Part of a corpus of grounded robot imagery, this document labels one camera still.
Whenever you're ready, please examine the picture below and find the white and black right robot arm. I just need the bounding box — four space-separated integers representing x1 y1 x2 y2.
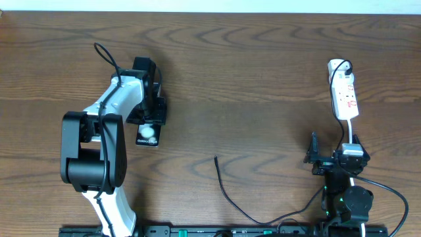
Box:
304 132 374 236

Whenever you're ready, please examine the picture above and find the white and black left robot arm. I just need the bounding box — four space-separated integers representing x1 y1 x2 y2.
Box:
59 57 167 236

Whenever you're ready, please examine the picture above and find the white power strip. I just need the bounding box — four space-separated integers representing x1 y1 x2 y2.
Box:
328 59 359 120

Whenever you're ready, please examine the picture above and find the black charging cable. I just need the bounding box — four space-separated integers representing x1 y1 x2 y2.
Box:
214 59 354 226

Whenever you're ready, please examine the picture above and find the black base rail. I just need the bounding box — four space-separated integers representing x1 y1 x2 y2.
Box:
58 224 388 237

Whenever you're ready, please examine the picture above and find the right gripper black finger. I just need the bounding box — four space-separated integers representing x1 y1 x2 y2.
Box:
303 132 319 164
352 134 365 155

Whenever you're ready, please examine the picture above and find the white USB charger plug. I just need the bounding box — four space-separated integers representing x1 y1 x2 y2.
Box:
335 62 355 84

